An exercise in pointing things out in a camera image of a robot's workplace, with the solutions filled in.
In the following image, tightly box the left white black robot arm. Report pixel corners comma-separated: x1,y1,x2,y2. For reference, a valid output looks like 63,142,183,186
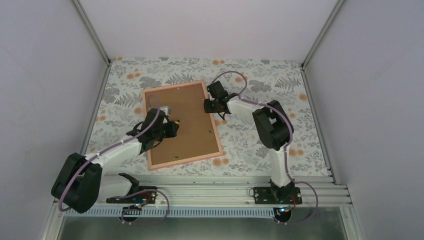
50,106,180,213

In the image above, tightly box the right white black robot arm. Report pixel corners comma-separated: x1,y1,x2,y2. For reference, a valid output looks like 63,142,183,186
203,81,295,204

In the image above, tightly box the left aluminium corner post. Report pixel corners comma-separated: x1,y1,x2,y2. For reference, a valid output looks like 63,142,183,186
71,0,111,66

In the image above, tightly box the purple cable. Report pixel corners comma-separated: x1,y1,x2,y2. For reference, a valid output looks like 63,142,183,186
209,70,320,226
58,94,163,213

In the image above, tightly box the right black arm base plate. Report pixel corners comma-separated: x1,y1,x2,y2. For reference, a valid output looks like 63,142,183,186
248,183,303,205

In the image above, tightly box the floral patterned table mat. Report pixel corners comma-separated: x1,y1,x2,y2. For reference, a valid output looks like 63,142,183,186
86,57,328,177

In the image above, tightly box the aluminium rail base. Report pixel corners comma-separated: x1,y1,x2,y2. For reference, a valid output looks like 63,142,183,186
41,175,363,240

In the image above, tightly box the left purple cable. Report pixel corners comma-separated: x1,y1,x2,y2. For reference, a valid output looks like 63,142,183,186
58,94,163,213

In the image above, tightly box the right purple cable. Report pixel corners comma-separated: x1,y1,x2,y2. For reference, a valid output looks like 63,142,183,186
209,70,320,226

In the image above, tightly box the pink picture frame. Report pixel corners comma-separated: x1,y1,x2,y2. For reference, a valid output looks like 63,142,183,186
141,80,224,170

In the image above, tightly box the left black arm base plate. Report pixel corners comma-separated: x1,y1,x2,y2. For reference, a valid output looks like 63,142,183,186
106,186,157,205

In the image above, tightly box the aluminium corner post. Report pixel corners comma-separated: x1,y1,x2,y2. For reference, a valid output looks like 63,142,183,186
71,0,111,66
301,0,345,71

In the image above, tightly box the right aluminium corner post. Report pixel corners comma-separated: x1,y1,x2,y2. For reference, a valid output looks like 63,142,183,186
301,0,345,71

